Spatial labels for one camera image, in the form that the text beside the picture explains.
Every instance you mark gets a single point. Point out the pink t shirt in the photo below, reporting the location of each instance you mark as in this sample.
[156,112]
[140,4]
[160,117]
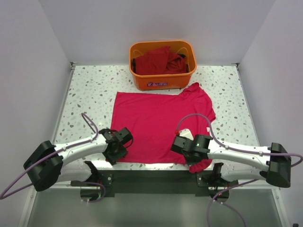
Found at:
[152,120]

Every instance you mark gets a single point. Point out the orange plastic basket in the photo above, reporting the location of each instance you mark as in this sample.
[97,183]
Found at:
[168,81]

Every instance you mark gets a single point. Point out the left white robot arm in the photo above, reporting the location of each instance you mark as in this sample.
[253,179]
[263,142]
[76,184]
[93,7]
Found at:
[51,163]

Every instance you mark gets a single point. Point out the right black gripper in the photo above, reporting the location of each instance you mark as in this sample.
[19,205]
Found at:
[191,161]

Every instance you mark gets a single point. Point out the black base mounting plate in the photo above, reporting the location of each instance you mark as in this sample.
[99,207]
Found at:
[205,183]

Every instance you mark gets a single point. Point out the dark red t shirt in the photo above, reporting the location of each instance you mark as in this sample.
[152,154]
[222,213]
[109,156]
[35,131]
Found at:
[160,61]

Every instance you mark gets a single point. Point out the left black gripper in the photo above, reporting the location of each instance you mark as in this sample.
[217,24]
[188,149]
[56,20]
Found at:
[111,158]

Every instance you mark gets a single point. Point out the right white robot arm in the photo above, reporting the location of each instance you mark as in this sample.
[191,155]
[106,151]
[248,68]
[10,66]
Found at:
[272,164]

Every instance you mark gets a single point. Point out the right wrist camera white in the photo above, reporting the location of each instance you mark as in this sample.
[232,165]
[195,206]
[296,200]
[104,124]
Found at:
[183,135]

